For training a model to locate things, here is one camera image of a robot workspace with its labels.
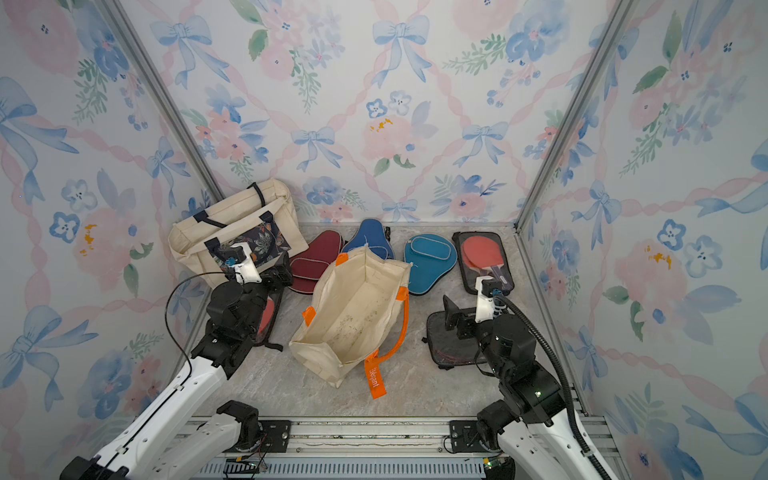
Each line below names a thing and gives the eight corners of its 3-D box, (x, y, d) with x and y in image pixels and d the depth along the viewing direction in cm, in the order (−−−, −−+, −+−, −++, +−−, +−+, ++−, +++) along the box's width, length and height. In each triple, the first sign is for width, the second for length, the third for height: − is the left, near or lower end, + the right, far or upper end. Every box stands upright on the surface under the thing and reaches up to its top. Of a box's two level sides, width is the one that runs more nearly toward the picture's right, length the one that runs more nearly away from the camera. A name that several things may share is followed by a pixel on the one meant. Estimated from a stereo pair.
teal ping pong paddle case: (406, 294, 102) (407, 287, 98) (404, 242, 117) (404, 234, 113) (460, 294, 102) (462, 287, 99) (451, 242, 117) (453, 234, 113)
